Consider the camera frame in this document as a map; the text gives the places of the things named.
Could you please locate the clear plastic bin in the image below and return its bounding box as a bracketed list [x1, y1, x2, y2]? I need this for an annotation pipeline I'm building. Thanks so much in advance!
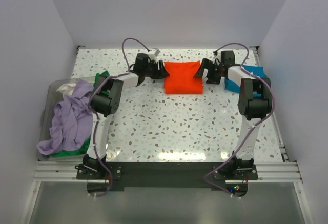
[36, 77, 95, 161]

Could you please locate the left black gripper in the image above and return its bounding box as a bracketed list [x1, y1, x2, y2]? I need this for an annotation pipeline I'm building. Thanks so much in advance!
[143, 60, 169, 80]

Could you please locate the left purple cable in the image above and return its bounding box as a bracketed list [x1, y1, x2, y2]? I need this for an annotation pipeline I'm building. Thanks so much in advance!
[87, 38, 154, 196]

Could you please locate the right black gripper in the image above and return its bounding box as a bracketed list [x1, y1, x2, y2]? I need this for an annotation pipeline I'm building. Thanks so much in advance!
[194, 58, 222, 85]

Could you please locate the purple cable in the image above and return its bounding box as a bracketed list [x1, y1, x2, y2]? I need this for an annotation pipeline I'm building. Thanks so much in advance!
[87, 38, 154, 196]
[204, 42, 276, 191]

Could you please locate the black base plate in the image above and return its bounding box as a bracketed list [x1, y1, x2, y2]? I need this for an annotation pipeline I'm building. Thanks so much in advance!
[75, 159, 258, 196]

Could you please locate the orange t shirt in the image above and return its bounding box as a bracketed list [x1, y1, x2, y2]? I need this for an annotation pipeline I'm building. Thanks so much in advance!
[164, 61, 203, 95]

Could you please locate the green t shirt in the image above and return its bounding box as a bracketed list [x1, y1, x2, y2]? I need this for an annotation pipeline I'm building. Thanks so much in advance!
[50, 71, 111, 157]

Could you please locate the lavender t shirt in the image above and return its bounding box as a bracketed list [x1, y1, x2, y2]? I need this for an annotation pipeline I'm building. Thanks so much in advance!
[37, 78, 95, 156]

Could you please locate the white t shirt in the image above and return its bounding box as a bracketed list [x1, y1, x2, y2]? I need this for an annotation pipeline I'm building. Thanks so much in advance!
[56, 83, 76, 97]

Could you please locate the folded blue t shirt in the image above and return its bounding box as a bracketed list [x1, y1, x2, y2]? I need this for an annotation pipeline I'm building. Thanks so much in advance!
[224, 65, 267, 93]

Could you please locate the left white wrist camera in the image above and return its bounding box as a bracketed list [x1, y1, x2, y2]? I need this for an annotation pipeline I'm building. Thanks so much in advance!
[148, 48, 160, 62]

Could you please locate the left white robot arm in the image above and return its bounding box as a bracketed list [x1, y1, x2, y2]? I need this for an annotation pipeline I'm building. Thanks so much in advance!
[76, 49, 169, 179]

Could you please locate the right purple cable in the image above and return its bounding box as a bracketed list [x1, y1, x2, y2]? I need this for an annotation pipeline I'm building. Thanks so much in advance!
[204, 42, 276, 191]

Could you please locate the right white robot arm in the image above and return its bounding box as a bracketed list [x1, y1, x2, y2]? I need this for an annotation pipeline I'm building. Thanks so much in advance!
[194, 51, 273, 179]

